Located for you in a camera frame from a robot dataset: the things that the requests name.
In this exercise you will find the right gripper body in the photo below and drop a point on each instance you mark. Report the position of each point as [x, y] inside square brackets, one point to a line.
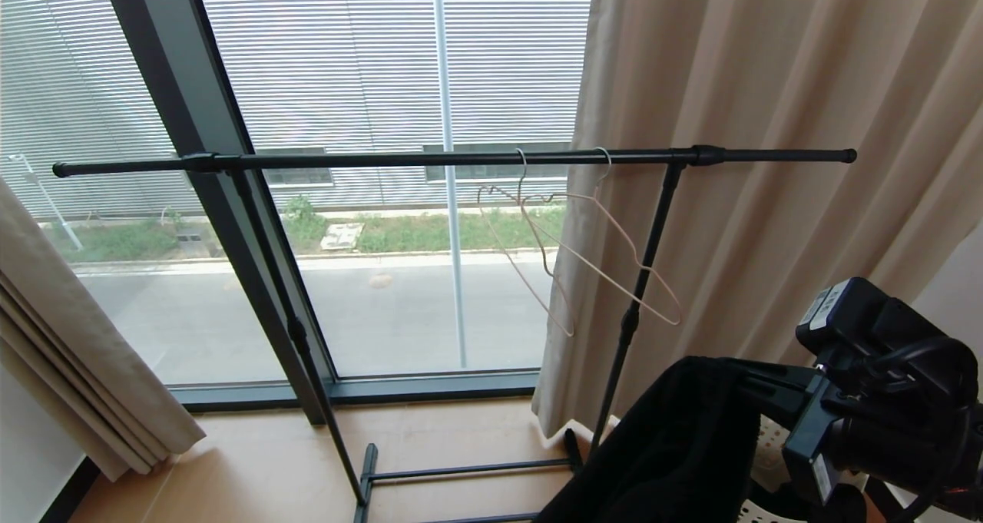
[883, 450]

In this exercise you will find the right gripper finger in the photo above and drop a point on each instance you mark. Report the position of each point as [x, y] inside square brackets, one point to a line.
[783, 406]
[791, 377]

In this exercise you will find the black shorts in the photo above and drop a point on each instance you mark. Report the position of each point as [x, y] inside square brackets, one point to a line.
[676, 446]

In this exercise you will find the pink clothes hanger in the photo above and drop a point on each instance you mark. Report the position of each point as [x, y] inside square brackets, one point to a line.
[653, 285]
[503, 248]

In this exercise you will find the white laundry basket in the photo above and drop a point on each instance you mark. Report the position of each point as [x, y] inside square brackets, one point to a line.
[770, 454]

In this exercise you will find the black clothes rack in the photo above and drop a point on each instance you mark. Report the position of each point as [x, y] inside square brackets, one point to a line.
[461, 158]

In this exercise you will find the beige curtain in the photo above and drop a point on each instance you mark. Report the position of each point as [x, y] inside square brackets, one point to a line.
[77, 385]
[768, 200]

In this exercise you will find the window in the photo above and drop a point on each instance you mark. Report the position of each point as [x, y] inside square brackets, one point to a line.
[345, 62]

